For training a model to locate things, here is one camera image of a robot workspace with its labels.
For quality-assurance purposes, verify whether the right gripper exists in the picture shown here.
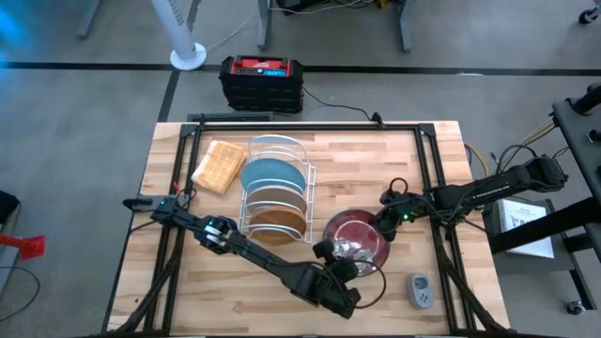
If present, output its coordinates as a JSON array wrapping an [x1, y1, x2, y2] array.
[[374, 187, 424, 243]]

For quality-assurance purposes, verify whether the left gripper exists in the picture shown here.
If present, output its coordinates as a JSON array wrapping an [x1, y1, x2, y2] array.
[[312, 238, 362, 284]]

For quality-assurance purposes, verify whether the red floral plate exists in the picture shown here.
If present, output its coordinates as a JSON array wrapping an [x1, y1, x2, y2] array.
[[322, 208, 392, 278]]

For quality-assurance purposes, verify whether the brown wooden plate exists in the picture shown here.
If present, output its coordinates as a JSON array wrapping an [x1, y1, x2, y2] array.
[[248, 206, 309, 246]]

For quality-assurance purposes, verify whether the plain beige plate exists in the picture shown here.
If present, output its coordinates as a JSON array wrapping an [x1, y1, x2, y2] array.
[[246, 185, 309, 212]]

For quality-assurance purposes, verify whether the teal patterned plate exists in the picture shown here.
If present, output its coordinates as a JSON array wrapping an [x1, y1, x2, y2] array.
[[239, 158, 307, 192]]

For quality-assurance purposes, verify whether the small grey plug device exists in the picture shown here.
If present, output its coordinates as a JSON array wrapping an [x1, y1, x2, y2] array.
[[406, 272, 436, 310]]

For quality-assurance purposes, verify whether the grey side tray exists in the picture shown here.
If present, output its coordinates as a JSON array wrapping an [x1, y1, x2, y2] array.
[[483, 195, 586, 276]]

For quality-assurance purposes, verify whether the white paper manual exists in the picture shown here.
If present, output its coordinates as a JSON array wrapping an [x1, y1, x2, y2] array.
[[497, 198, 556, 260]]

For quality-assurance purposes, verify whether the black ribbed bar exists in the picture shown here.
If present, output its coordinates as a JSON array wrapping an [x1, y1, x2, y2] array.
[[187, 111, 276, 123]]

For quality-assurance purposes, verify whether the red black power station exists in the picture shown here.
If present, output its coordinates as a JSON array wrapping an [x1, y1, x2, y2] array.
[[219, 54, 305, 115]]

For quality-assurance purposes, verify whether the grey desk leg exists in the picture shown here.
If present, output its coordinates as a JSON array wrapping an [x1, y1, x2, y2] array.
[[256, 0, 274, 52], [77, 0, 103, 41], [398, 0, 415, 54]]

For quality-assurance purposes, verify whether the black equipment stand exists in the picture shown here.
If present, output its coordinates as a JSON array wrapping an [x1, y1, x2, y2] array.
[[487, 82, 601, 264]]

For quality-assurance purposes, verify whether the white tower fan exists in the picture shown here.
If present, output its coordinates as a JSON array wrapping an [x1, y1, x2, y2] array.
[[149, 0, 208, 71]]

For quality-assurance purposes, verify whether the red plastic object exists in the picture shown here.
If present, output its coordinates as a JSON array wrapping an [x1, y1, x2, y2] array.
[[0, 233, 47, 261]]

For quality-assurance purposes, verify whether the dark storage bin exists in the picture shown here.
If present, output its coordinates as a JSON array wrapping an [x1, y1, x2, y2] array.
[[0, 190, 23, 301]]

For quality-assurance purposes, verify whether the black power cable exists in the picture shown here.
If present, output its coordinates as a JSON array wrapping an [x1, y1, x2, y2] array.
[[302, 86, 386, 129]]

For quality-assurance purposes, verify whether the black aluminium table frame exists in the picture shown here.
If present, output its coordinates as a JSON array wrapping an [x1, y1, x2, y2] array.
[[100, 112, 508, 337]]

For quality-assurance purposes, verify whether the white wire dish rack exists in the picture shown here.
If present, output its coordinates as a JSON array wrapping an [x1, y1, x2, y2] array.
[[239, 133, 316, 245]]

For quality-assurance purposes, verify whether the yellow wire bundle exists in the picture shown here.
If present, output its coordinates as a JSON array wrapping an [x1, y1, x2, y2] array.
[[516, 116, 560, 151]]

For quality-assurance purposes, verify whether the black floor cable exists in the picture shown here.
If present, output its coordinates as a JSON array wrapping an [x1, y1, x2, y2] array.
[[0, 265, 42, 324]]

